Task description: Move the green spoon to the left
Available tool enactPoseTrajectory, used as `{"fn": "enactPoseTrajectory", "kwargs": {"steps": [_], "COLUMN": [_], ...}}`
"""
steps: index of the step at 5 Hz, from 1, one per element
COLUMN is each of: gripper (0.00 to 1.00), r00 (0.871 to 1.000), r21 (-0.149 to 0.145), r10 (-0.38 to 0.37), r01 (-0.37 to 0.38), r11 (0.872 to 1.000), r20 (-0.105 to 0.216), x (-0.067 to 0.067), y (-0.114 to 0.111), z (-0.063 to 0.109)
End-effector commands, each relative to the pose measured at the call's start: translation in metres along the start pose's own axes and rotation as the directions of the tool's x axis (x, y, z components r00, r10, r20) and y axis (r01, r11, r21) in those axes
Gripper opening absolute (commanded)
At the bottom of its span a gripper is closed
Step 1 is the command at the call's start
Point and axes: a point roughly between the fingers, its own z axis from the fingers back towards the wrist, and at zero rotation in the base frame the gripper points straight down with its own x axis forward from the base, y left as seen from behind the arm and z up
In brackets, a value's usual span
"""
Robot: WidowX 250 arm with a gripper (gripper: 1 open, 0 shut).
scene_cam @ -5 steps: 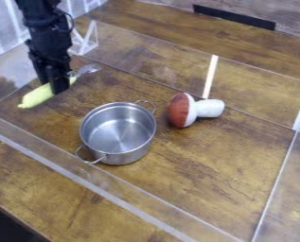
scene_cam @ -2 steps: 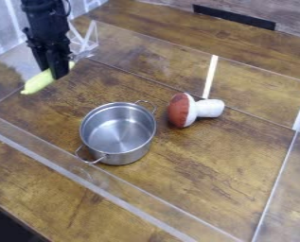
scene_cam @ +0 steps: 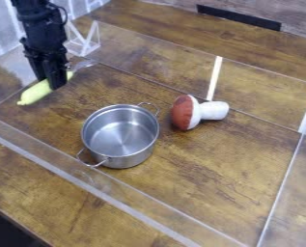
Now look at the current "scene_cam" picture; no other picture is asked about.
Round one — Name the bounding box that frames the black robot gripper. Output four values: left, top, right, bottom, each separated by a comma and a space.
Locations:
18, 13, 69, 90

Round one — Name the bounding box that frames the stainless steel pot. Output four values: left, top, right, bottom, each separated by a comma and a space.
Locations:
77, 102, 161, 169

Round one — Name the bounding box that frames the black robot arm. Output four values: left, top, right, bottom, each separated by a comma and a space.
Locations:
12, 0, 68, 90

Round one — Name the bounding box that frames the clear acrylic triangular stand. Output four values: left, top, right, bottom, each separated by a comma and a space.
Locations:
65, 21, 101, 57

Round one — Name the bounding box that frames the red toy mushroom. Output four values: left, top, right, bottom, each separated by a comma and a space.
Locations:
172, 95, 230, 130

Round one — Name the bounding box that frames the clear acrylic front barrier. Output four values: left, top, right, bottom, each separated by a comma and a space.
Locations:
0, 121, 249, 247

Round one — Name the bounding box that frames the black strip on table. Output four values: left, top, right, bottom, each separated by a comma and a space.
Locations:
197, 4, 282, 31

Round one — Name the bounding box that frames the black cable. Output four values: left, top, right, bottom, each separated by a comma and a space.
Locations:
52, 3, 70, 28

